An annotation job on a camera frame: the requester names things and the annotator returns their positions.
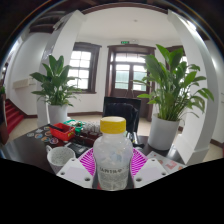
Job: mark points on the red plastic box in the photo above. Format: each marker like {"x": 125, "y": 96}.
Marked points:
{"x": 61, "y": 132}

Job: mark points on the large plant in white pot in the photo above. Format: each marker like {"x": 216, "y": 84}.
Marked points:
{"x": 173, "y": 90}

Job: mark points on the small plant in white pot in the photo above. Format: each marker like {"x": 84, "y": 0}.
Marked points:
{"x": 56, "y": 86}

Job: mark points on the white speckled mug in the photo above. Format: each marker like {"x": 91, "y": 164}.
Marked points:
{"x": 60, "y": 156}

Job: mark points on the green exit sign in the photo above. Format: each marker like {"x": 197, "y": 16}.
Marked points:
{"x": 125, "y": 42}

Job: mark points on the clear bottle with yellow cap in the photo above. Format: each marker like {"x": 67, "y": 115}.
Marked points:
{"x": 112, "y": 156}

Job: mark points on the small green box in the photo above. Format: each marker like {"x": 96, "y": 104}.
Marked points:
{"x": 73, "y": 124}

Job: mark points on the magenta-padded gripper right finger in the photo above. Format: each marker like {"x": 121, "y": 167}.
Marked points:
{"x": 150, "y": 170}

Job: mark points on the brown wooden double door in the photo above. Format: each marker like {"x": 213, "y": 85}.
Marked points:
{"x": 125, "y": 76}

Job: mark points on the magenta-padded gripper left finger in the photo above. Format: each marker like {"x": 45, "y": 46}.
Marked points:
{"x": 75, "y": 170}

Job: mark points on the colourful round stickers sheet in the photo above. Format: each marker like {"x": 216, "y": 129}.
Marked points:
{"x": 40, "y": 135}

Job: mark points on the red carpeted stairs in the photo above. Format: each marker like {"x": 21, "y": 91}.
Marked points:
{"x": 13, "y": 115}

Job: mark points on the black office chair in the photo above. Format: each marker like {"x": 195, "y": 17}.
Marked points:
{"x": 121, "y": 110}

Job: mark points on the white wall heater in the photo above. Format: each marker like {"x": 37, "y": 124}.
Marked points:
{"x": 23, "y": 82}

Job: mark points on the basket of wrapped snacks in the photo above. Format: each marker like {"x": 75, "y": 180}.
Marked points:
{"x": 91, "y": 128}

